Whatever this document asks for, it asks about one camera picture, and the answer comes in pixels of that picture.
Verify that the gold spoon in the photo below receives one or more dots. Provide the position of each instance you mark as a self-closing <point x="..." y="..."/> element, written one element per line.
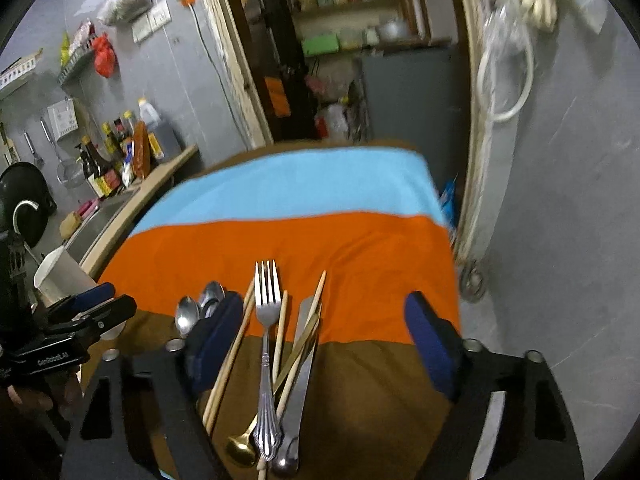
<point x="242" y="449"/>

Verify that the wooden door frame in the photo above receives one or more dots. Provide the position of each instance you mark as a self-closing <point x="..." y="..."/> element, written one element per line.
<point x="479" y="211"/>

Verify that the white wall pouch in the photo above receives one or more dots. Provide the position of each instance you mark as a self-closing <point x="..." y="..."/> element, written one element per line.
<point x="63" y="119"/>

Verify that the green box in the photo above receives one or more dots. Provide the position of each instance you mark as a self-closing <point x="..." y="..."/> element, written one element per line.
<point x="320" y="45"/>

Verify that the white wall socket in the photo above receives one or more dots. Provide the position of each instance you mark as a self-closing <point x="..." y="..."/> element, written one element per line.
<point x="151" y="21"/>

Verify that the dark sauce bottle yellow label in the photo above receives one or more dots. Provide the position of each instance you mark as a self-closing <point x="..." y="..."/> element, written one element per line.
<point x="106" y="174"/>

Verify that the orange spice bag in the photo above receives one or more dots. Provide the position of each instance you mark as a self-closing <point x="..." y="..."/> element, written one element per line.
<point x="141" y="155"/>

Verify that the black frying pan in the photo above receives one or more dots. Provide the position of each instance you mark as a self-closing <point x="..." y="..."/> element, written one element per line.
<point x="24" y="181"/>

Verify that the yellow sponge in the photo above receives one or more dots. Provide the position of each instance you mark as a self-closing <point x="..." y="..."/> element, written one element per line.
<point x="69" y="225"/>

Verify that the red plastic bag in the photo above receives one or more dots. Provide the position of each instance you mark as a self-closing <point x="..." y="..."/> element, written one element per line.
<point x="104" y="56"/>

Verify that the left hand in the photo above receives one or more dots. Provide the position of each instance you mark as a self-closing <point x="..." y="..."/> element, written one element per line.
<point x="61" y="391"/>

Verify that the silver fork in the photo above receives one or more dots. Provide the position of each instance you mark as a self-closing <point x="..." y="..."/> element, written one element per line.
<point x="267" y="433"/>

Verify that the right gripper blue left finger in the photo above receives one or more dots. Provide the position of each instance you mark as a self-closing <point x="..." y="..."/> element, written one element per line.
<point x="210" y="341"/>

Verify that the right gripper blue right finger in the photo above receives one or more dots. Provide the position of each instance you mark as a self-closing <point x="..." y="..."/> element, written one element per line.
<point x="437" y="341"/>

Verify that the white plastic basket shelf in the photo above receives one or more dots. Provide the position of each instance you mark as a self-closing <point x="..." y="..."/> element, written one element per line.
<point x="18" y="73"/>

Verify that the stainless steel sink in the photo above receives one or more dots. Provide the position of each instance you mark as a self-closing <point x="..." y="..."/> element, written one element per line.
<point x="92" y="227"/>

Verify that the hanging wire strainer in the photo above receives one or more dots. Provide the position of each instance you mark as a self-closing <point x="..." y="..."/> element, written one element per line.
<point x="68" y="171"/>

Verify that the grey mini fridge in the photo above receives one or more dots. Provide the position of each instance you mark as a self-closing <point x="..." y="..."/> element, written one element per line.
<point x="422" y="98"/>

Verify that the grey wall shelf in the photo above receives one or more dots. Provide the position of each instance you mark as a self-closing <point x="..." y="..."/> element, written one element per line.
<point x="81" y="57"/>

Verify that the dark soy sauce bottle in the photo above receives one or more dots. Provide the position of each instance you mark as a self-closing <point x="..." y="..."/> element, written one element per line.
<point x="91" y="173"/>

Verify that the white plastic utensil holder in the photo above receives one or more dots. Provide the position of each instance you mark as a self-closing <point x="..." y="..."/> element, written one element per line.
<point x="58" y="278"/>

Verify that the metal cooking pot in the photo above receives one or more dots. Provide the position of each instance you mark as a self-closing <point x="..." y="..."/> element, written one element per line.
<point x="393" y="30"/>

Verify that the striped blue orange brown cloth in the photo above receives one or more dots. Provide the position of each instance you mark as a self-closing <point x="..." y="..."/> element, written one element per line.
<point x="359" y="227"/>

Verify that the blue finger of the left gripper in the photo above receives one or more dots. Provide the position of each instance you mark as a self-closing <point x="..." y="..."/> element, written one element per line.
<point x="104" y="317"/>
<point x="90" y="298"/>

